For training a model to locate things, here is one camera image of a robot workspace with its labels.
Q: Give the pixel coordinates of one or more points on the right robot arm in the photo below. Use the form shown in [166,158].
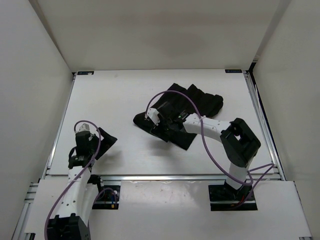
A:
[239,142]

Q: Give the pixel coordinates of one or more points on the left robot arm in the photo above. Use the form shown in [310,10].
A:
[69,216]

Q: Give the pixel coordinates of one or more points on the right blue corner label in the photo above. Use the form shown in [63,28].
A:
[233,71]

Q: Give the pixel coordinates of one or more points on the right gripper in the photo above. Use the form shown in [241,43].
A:
[158,129]

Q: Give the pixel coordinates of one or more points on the front aluminium rail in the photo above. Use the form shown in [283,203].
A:
[197,177]

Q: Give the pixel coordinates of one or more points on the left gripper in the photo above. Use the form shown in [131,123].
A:
[106,143]

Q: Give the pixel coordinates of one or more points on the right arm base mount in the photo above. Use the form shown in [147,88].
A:
[224,198]

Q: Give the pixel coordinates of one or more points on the left blue corner label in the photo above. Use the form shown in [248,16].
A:
[85,73]

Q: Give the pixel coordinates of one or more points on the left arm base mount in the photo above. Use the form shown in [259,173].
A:
[108,197]

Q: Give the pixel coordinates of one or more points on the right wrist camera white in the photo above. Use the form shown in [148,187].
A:
[152,114]

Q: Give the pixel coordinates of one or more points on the black skirt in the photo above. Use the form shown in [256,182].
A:
[208,105]

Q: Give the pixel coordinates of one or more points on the blue corner label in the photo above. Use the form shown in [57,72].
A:
[85,73]
[233,71]

